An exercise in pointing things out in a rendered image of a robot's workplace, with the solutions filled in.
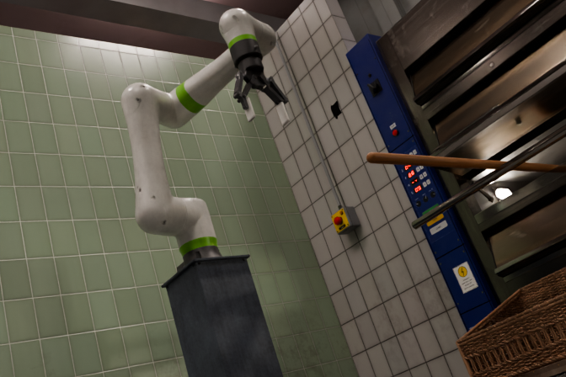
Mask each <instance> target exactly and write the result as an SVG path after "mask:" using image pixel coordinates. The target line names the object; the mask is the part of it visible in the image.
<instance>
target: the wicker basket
mask: <svg viewBox="0 0 566 377"><path fill-rule="evenodd" d="M564 276H565V277H564ZM558 278H559V279H558ZM560 279H561V280H560ZM559 280H560V281H559ZM562 280H563V281H562ZM555 282H556V283H555ZM543 286H544V287H543ZM546 286H547V287H546ZM555 286H556V287H555ZM539 288H540V289H539ZM565 288H566V267H565V268H562V269H560V270H558V271H556V272H555V273H551V274H549V275H548V276H546V277H544V278H541V279H539V280H538V281H535V282H533V283H531V284H528V285H527V286H525V287H523V288H520V289H518V290H517V291H516V292H515V293H514V294H513V295H512V296H510V297H509V298H508V299H507V300H505V301H504V302H503V303H502V304H501V305H498V307H497V308H496V309H494V310H493V311H491V313H489V314H488V315H487V316H486V317H484V318H483V319H482V320H481V321H480V322H479V323H478V324H477V325H476V326H474V327H473V328H472V329H471V330H469V331H468V332H467V333H465V334H464V335H463V336H462V337H461V338H459V339H458V340H457V341H456V345H457V348H458V350H459V352H460V354H461V356H462V360H463V362H464V364H465V366H466V368H467V372H468V373H469V375H470V377H516V376H518V375H521V374H524V373H527V372H530V371H532V370H534V369H539V368H541V367H543V366H546V365H549V364H552V363H555V362H557V361H560V360H562V359H565V358H566V335H565V334H566V325H565V324H566V293H564V292H566V291H565V290H566V289H565ZM535 291H536V292H535ZM544 291H545V292H544ZM560 291H561V292H560ZM530 292H531V293H530ZM539 292H540V293H539ZM548 296H549V297H548ZM528 297H530V298H528ZM540 297H541V298H540ZM543 297H544V298H543ZM553 297H554V298H553ZM538 298H539V299H538ZM548 298H549V299H548ZM533 301H534V302H533ZM512 302H513V303H512ZM532 302H533V303H532ZM542 302H543V303H542ZM527 303H528V304H527ZM540 303H541V304H540ZM538 304H539V305H538ZM507 307H508V308H507ZM529 308H530V309H529ZM508 314H509V315H508ZM540 314H541V315H540ZM501 318H502V319H501ZM498 319H499V320H498ZM562 323H563V324H562ZM559 324H560V325H559ZM553 328H555V329H553ZM548 329H549V330H548ZM539 330H540V331H539ZM548 333H549V334H548ZM556 333H557V334H556ZM550 334H551V335H550ZM508 335H509V336H508ZM549 335H550V336H549ZM559 335H560V336H559ZM542 337H543V338H542ZM521 340H522V341H521ZM551 340H552V341H551ZM518 341H519V342H518ZM522 342H523V343H522ZM538 343H539V344H538ZM540 344H541V345H540ZM496 350H498V351H496ZM491 352H492V353H491ZM485 355H486V356H485ZM508 356H509V357H508ZM476 366H477V367H476Z"/></svg>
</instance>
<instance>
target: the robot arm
mask: <svg viewBox="0 0 566 377"><path fill-rule="evenodd" d="M219 30H220V32H221V34H222V37H223V38H224V40H225V41H226V42H227V46H228V49H227V50H226V51H225V52H224V53H222V54H221V55H220V56H219V57H218V58H216V59H215V60H214V61H213V62H212V63H211V64H210V65H208V66H206V67H205V68H204V69H202V70H201V71H199V72H197V73H196V74H195V75H194V76H192V77H190V78H189V79H187V80H186V81H185V82H183V83H181V84H180V85H179V86H177V87H176V88H175V89H174V90H173V91H172V92H170V93H165V92H162V91H160V90H157V89H156V88H153V87H151V86H149V85H147V84H145V83H141V82H137V83H133V84H131V85H130V86H128V87H127V88H126V89H125V90H124V92H123V93H122V95H121V99H120V102H121V107H122V109H123V112H124V116H125V121H126V125H127V129H128V133H129V137H130V142H131V151H132V157H133V165H134V174H135V189H136V210H135V217H136V223H137V224H138V225H139V227H140V228H141V229H142V230H144V231H145V232H146V233H149V234H153V235H160V236H174V237H176V240H177V243H178V247H179V251H180V253H181V255H182V257H183V260H184V261H183V262H182V263H181V264H180V265H179V266H178V267H177V272H178V271H179V270H180V269H181V268H183V267H184V266H185V265H186V264H188V263H189V262H190V261H191V260H193V259H194V258H214V257H222V255H221V253H220V252H219V249H218V246H217V239H216V233H215V230H214V227H213V225H212V221H211V216H210V213H209V210H208V208H207V205H206V202H205V201H204V200H202V199H197V198H178V197H174V196H173V195H172V194H171V191H170V187H169V184H168V178H167V174H166V170H165V166H164V161H163V152H162V146H161V139H160V130H159V124H160V125H163V126H165V127H168V128H170V129H178V128H180V127H182V126H184V125H185V124H186V123H188V122H189V121H190V120H191V119H192V118H193V117H195V116H196V115H197V114H198V113H199V112H200V111H201V110H202V109H203V108H204V107H205V106H206V105H207V104H208V103H209V102H210V101H211V100H212V99H213V98H214V97H215V96H216V95H217V94H218V93H219V92H220V91H221V90H222V89H223V88H224V87H225V86H226V85H227V84H228V83H229V82H230V81H231V80H232V79H233V78H235V80H236V82H235V88H234V93H233V97H234V98H235V99H238V100H237V101H238V103H241V104H242V106H243V109H244V111H245V114H246V116H247V119H248V122H251V121H252V120H253V119H254V118H255V117H256V116H255V113H254V109H253V106H252V104H251V101H250V98H249V97H247V95H248V92H249V90H250V88H252V89H258V90H260V91H261V92H262V93H265V94H266V95H267V96H268V97H269V98H270V99H271V100H272V101H273V102H274V103H275V104H276V105H277V106H276V109H277V112H278V115H279V116H280V121H281V123H282V125H283V126H285V125H286V124H287V123H288V122H289V121H290V120H289V117H288V114H287V110H286V106H285V104H286V103H288V102H289V101H288V99H287V98H286V96H285V95H284V94H283V92H282V91H281V90H280V88H279V87H278V86H277V84H276V83H275V81H274V78H273V77H272V76H270V77H265V75H264V66H263V64H262V60H263V57H264V56H266V55H268V54H269V53H270V52H271V51H272V50H273V49H274V48H275V45H276V41H277V39H276V34H275V31H274V30H273V29H272V28H271V27H270V26H269V25H268V24H265V23H262V22H260V21H258V20H257V19H255V18H254V17H252V16H251V15H250V14H249V13H247V12H246V11H244V10H242V9H240V8H233V9H230V10H228V11H226V12H225V13H224V14H223V15H222V17H221V19H220V23H219ZM243 80H244V81H245V82H246V84H245V86H244V89H243V91H242V87H243ZM264 85H266V87H265V88H263V87H264Z"/></svg>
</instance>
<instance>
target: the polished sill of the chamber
mask: <svg viewBox="0 0 566 377"><path fill-rule="evenodd" d="M565 174H566V162H564V163H562V164H560V165H559V166H557V167H555V168H554V169H552V170H551V171H549V172H547V173H545V174H543V175H542V176H541V177H539V178H537V179H535V180H533V181H532V182H530V183H528V184H527V185H525V186H523V187H522V188H519V189H518V190H516V191H515V192H514V193H512V194H510V195H508V196H506V197H505V198H503V199H502V200H500V201H498V202H496V203H495V204H492V205H491V206H489V207H488V208H487V209H485V210H483V211H481V212H479V213H478V214H476V215H475V216H474V218H475V220H476V222H477V223H478V225H479V224H481V223H482V222H484V221H486V220H487V219H489V218H491V217H493V216H494V215H497V214H498V213H499V212H501V211H503V210H505V209H507V208H509V207H510V206H511V205H513V204H515V203H517V202H519V201H520V200H522V199H524V198H525V197H527V196H529V195H531V194H533V193H535V192H536V191H537V190H539V189H541V188H543V187H545V186H547V185H548V184H550V183H551V182H553V181H555V180H557V179H558V178H561V177H562V176H563V175H565Z"/></svg>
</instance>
